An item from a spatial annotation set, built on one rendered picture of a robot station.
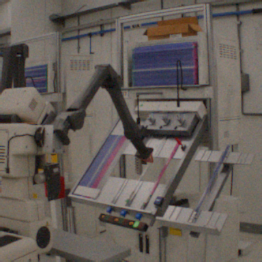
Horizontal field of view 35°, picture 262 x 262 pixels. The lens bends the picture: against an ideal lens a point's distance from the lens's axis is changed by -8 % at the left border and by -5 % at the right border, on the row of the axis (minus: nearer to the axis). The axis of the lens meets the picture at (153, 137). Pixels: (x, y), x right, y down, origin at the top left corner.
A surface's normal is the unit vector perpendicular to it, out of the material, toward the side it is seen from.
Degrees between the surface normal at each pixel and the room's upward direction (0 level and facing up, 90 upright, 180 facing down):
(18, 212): 82
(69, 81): 90
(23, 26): 90
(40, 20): 90
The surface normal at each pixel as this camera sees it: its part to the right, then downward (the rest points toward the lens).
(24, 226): -0.43, -0.04
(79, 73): 0.77, 0.04
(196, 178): -0.63, 0.09
